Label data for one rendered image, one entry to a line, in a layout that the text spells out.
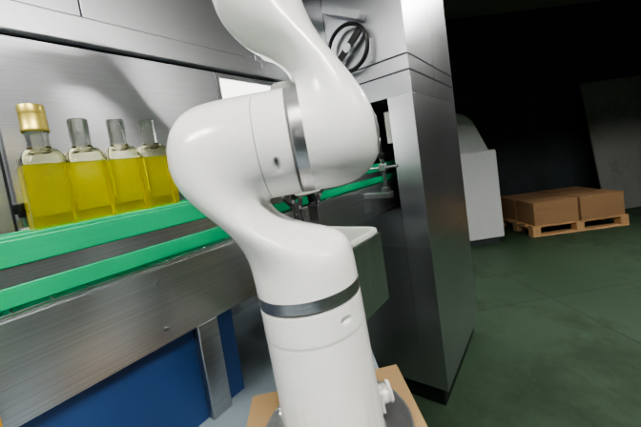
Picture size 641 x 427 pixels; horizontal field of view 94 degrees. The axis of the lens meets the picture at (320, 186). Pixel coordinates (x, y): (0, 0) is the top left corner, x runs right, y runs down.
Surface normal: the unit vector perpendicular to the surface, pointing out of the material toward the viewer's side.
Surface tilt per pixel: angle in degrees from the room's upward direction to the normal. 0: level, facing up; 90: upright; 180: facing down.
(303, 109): 69
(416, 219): 90
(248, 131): 77
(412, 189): 90
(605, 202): 90
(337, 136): 99
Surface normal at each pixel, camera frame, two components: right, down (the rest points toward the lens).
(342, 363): 0.37, 0.00
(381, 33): -0.60, 0.14
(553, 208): -0.04, 0.08
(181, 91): 0.79, -0.07
